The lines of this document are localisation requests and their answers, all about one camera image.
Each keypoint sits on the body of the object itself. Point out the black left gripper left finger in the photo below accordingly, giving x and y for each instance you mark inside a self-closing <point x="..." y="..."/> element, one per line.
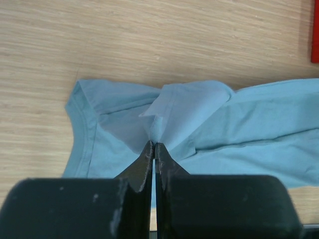
<point x="82" y="208"/>

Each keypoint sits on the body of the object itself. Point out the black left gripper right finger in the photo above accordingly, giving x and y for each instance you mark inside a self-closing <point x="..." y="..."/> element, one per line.
<point x="221" y="206"/>

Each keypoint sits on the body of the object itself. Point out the light blue t shirt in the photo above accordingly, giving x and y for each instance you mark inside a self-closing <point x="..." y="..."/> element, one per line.
<point x="208" y="128"/>

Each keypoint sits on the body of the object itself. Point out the red plastic bin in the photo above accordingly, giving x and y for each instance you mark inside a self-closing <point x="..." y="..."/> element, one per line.
<point x="315" y="38"/>

